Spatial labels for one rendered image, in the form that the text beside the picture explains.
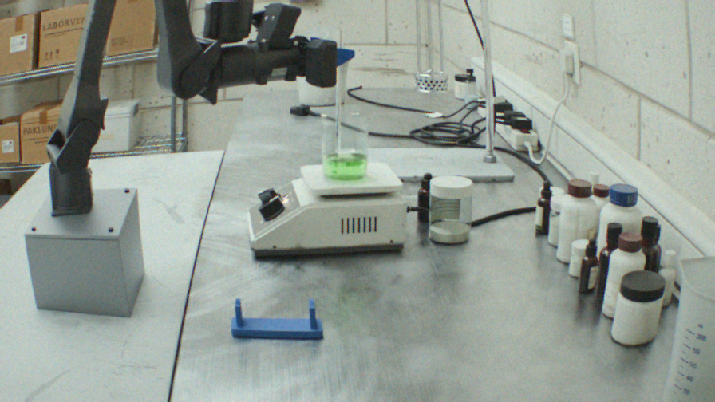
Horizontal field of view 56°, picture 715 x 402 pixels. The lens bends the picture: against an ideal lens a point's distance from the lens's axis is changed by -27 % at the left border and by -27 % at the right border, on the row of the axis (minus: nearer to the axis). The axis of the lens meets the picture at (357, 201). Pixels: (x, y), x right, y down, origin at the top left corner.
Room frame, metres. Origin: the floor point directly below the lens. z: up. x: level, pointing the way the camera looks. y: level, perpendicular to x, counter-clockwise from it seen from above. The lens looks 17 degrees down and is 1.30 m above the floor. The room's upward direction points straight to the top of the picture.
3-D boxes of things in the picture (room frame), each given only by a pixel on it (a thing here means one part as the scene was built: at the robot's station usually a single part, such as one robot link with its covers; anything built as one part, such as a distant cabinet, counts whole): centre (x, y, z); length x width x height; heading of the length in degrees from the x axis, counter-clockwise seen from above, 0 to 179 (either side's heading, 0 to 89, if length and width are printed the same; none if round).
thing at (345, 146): (1.15, 0.02, 1.03); 0.07 x 0.06 x 0.08; 2
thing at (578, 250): (1.00, -0.30, 0.92); 0.04 x 0.04 x 0.04
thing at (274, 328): (0.85, 0.09, 0.92); 0.10 x 0.03 x 0.04; 94
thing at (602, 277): (0.92, -0.32, 0.95); 0.04 x 0.04 x 0.10
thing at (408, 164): (1.56, -0.12, 0.91); 0.30 x 0.20 x 0.01; 94
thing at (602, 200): (1.13, -0.36, 0.94); 0.05 x 0.05 x 0.09
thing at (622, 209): (0.97, -0.35, 0.96); 0.07 x 0.07 x 0.13
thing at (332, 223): (1.17, 0.04, 0.94); 0.22 x 0.13 x 0.08; 99
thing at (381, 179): (1.17, 0.01, 0.98); 0.12 x 0.12 x 0.01; 9
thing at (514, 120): (1.74, -0.33, 0.95); 0.07 x 0.04 x 0.02; 94
